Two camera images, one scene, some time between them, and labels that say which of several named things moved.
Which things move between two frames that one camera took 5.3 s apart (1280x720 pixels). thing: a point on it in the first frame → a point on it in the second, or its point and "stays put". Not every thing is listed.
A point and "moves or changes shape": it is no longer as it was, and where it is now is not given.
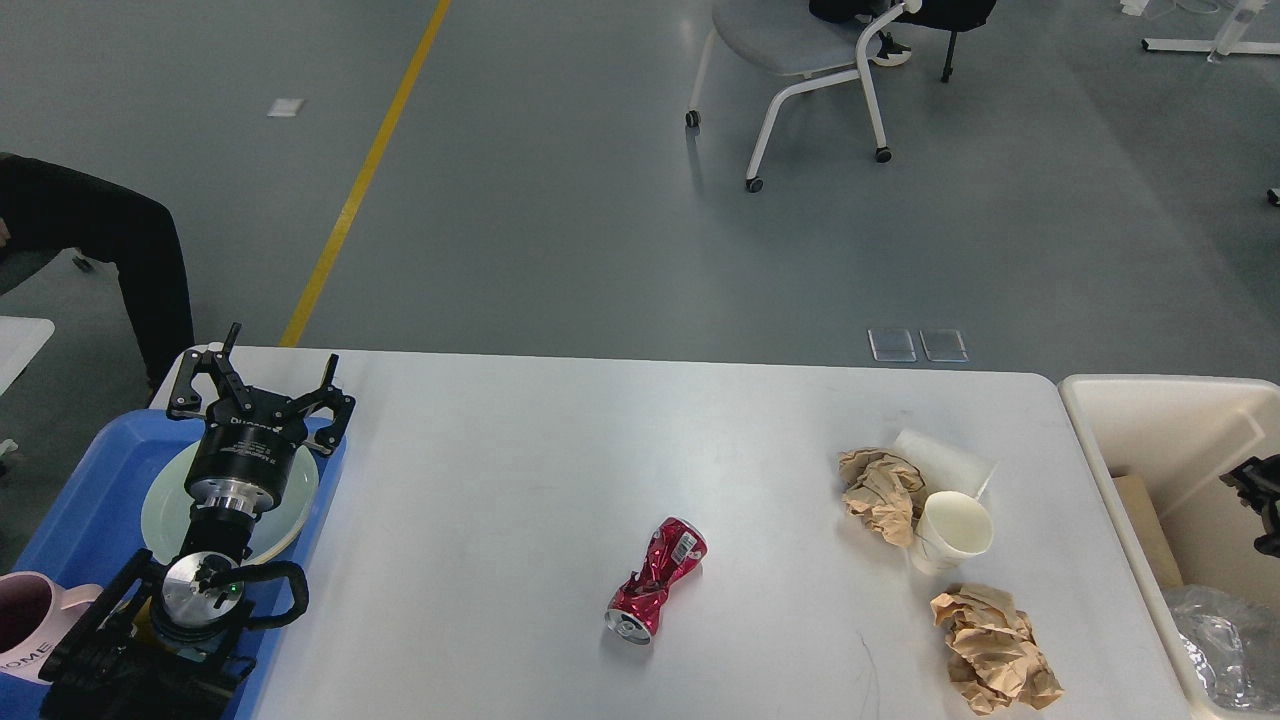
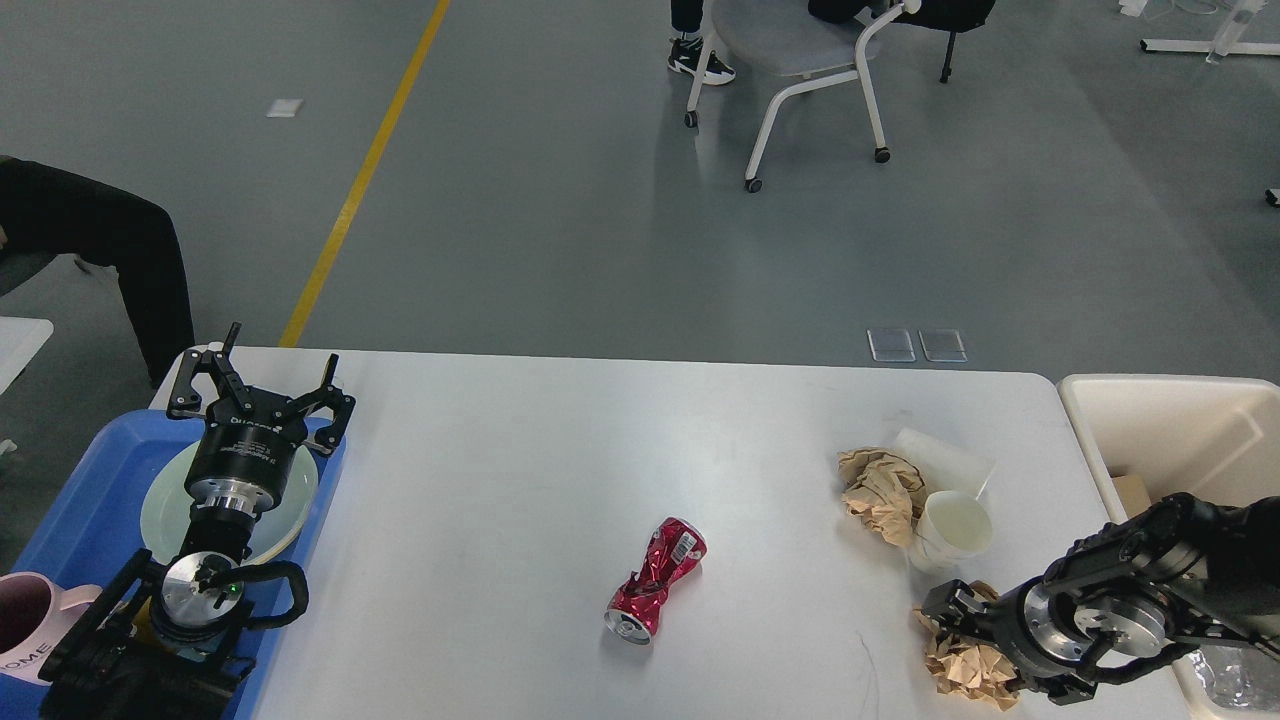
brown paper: [884, 490] stays put
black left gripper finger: [203, 374] stays put
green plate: [166, 510] stays put
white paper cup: [952, 528] stays put
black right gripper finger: [1257, 481] → [949, 608]
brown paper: [993, 651] moves or changes shape
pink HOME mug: [35, 613] stays put
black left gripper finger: [328, 437] stays put
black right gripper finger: [1268, 544] → [1063, 689]
